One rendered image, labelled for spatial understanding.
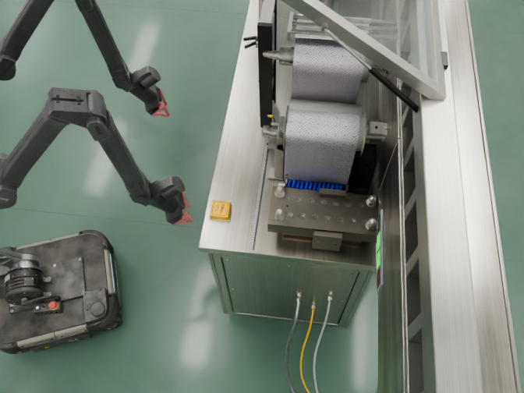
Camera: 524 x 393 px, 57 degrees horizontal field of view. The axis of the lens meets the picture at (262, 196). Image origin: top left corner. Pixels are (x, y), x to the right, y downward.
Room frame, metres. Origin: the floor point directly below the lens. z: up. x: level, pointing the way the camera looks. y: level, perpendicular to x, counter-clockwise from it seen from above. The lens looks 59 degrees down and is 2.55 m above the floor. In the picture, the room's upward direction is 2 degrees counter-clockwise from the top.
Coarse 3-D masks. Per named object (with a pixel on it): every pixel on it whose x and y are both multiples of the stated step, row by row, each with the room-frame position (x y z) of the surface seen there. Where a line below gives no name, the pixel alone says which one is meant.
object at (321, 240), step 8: (320, 232) 0.75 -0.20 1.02; (328, 232) 0.75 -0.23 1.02; (336, 232) 0.75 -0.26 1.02; (320, 240) 0.74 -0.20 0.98; (328, 240) 0.74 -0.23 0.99; (336, 240) 0.73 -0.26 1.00; (312, 248) 0.75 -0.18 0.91; (320, 248) 0.74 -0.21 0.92; (328, 248) 0.74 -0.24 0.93; (336, 248) 0.73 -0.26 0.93
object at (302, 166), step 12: (288, 156) 0.98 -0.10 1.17; (300, 156) 0.97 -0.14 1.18; (312, 156) 0.96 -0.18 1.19; (324, 156) 0.96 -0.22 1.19; (336, 156) 0.95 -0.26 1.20; (348, 156) 0.95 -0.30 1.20; (288, 168) 0.98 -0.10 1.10; (300, 168) 0.97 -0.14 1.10; (312, 168) 0.96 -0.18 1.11; (324, 168) 0.96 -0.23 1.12; (336, 168) 0.95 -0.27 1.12; (348, 168) 0.95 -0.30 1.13; (300, 180) 0.97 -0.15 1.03; (312, 180) 0.96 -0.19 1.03; (324, 180) 0.96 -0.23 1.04; (336, 180) 0.95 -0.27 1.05; (348, 180) 0.94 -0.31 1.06
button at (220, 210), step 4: (216, 200) 0.96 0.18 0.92; (212, 204) 0.94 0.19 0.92; (216, 204) 0.94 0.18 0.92; (220, 204) 0.94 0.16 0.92; (224, 204) 0.94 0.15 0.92; (228, 204) 0.94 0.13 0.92; (212, 208) 0.92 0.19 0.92; (216, 208) 0.92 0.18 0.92; (220, 208) 0.92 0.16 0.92; (224, 208) 0.92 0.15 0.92; (228, 208) 0.92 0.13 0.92; (212, 212) 0.90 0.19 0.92; (216, 212) 0.90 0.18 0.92; (220, 212) 0.90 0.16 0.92; (224, 212) 0.90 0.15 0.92; (228, 212) 0.90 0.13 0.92; (212, 216) 0.89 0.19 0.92; (216, 216) 0.89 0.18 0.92; (220, 216) 0.89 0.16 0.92; (224, 216) 0.89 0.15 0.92; (228, 216) 0.89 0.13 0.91
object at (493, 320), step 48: (384, 96) 1.16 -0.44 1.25; (480, 96) 0.98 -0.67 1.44; (384, 144) 0.96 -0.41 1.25; (480, 144) 0.81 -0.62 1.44; (384, 192) 0.78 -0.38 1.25; (480, 192) 0.65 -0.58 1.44; (384, 240) 0.61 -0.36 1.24; (480, 240) 0.51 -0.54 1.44; (384, 288) 0.47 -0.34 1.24; (480, 288) 0.39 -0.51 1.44; (384, 336) 0.33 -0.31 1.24; (480, 336) 0.27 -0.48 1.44; (384, 384) 0.21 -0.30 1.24
